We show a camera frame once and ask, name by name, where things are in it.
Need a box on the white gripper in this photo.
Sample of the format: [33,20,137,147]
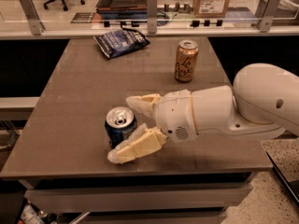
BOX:
[107,90,197,164]

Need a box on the blue pepsi can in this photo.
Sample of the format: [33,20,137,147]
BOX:
[105,106,137,148]

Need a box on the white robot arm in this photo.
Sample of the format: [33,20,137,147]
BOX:
[107,63,299,164]

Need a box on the orange LaCroix can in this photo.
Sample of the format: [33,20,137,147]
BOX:
[175,39,199,82]

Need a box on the blue chip bag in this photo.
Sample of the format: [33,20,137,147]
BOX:
[94,28,150,59]

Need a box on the grey table drawer unit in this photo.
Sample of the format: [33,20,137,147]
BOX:
[25,173,253,224]

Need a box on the dark tray with items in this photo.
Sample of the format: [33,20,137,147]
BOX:
[95,0,147,19]

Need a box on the cardboard box with label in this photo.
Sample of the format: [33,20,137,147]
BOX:
[192,0,230,18]

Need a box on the middle metal railing post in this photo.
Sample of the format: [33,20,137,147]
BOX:
[147,0,157,34]

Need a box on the metal railing post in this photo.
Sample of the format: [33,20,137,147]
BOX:
[257,0,280,33]
[147,0,157,34]
[19,0,44,35]

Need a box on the left metal railing post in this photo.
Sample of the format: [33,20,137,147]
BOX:
[19,0,44,35]

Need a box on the right metal railing post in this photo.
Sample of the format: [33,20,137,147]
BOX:
[257,0,280,33]

